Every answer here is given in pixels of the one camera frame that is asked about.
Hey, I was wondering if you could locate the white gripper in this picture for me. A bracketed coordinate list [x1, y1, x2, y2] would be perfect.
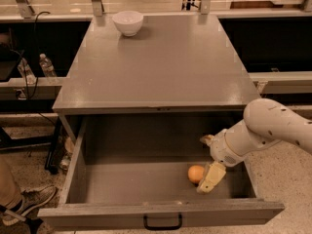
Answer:
[197, 129, 244, 193]

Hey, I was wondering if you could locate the orange fruit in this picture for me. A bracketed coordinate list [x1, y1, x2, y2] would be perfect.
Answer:
[188, 165, 205, 184]

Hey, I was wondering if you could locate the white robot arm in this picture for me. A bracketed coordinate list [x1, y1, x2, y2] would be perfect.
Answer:
[197, 98, 312, 193]

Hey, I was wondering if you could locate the grey open top drawer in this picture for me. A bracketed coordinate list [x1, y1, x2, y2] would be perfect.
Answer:
[39, 112, 284, 231]

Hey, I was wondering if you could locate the grey cabinet counter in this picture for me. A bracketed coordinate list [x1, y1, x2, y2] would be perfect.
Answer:
[52, 14, 265, 144]

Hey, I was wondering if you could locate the white ceramic bowl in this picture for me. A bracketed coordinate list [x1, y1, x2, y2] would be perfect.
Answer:
[112, 11, 143, 36]

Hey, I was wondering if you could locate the grey sneaker shoe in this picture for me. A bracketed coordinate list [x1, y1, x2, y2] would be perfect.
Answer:
[2, 185, 57, 216]

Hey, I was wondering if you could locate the clear plastic water bottle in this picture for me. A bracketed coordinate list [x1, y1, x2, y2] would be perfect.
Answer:
[39, 54, 57, 78]

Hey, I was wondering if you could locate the tan trouser leg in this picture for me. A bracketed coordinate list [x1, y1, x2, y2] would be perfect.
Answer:
[0, 157, 22, 209]

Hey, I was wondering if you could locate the black drawer handle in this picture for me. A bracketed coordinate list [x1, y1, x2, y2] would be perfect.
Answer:
[143, 214, 183, 231]

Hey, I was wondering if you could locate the middle metal post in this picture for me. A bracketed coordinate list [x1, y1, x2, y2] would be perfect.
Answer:
[87, 0, 105, 18]

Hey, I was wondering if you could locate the black cable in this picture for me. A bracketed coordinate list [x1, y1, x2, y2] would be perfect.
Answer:
[9, 11, 57, 127]

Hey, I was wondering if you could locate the left metal post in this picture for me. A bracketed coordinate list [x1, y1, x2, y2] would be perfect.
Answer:
[16, 0, 35, 19]

